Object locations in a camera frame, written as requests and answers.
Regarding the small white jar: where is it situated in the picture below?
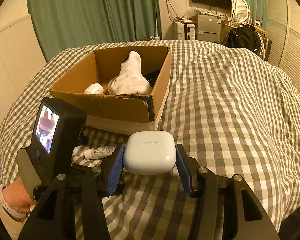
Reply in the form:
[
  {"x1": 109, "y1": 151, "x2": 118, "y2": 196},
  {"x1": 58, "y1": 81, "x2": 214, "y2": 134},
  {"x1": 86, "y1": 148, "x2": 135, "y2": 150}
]
[{"x1": 84, "y1": 83, "x2": 104, "y2": 95}]

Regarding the wooden desk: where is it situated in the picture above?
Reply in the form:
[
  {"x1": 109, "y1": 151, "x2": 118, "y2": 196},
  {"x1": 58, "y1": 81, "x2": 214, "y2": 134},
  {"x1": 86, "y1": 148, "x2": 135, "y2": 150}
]
[{"x1": 219, "y1": 22, "x2": 266, "y2": 43}]

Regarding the white cream tube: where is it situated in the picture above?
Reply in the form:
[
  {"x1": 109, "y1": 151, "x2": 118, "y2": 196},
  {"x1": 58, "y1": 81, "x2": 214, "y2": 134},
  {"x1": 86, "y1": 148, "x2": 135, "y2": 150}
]
[{"x1": 83, "y1": 146, "x2": 116, "y2": 160}]

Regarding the person's left hand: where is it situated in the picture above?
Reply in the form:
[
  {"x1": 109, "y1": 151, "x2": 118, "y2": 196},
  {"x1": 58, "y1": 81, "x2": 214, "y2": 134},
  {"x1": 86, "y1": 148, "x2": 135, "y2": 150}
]
[{"x1": 2, "y1": 178, "x2": 36, "y2": 213}]

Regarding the white sock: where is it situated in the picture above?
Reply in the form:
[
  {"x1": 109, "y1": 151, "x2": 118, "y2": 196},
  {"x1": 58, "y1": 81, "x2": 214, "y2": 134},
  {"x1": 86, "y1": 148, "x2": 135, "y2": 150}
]
[{"x1": 108, "y1": 50, "x2": 152, "y2": 95}]

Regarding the silver mini fridge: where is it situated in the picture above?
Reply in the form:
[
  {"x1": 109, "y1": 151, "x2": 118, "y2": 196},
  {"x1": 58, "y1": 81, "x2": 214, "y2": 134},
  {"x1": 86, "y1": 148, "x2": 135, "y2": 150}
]
[{"x1": 194, "y1": 14, "x2": 221, "y2": 42}]

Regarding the cardboard box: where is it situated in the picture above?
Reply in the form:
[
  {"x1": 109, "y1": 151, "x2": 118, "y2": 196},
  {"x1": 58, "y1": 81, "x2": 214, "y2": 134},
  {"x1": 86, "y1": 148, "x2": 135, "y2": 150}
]
[{"x1": 50, "y1": 46, "x2": 172, "y2": 135}]

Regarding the white earbuds case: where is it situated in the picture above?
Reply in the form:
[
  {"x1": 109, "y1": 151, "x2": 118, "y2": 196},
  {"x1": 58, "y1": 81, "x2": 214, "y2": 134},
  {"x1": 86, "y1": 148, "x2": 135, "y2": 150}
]
[{"x1": 123, "y1": 131, "x2": 176, "y2": 176}]

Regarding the black backpack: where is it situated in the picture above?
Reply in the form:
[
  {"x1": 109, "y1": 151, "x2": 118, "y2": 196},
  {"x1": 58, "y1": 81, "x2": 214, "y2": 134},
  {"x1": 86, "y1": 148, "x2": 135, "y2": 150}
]
[{"x1": 222, "y1": 24, "x2": 261, "y2": 53}]

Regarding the white suitcase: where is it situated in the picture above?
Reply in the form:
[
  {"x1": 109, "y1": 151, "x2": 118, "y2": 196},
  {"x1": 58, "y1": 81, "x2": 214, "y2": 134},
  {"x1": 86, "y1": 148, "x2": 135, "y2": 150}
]
[{"x1": 174, "y1": 22, "x2": 195, "y2": 40}]

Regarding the white louvered wardrobe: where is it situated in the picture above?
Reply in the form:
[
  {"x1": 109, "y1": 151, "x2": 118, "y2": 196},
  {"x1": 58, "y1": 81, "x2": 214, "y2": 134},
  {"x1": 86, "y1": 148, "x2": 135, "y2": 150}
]
[{"x1": 266, "y1": 0, "x2": 300, "y2": 93}]

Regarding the round white mirror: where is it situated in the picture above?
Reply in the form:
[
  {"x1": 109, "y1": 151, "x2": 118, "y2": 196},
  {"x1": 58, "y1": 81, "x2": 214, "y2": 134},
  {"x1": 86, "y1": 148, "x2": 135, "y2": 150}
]
[{"x1": 232, "y1": 0, "x2": 250, "y2": 22}]

